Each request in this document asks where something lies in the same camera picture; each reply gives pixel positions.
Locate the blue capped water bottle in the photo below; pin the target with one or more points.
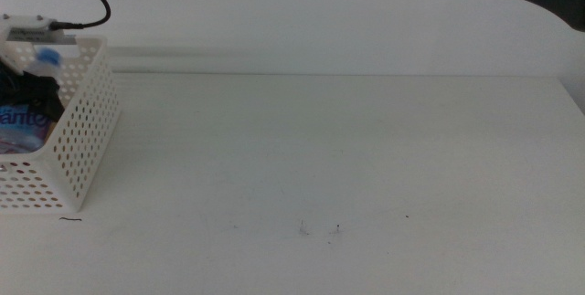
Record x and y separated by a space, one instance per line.
18 130

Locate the white perforated plastic basket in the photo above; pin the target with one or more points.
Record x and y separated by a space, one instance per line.
82 149

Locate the small black thread scrap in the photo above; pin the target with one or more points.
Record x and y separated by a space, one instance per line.
71 219

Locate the grey wall rail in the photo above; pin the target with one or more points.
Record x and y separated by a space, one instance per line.
183 60

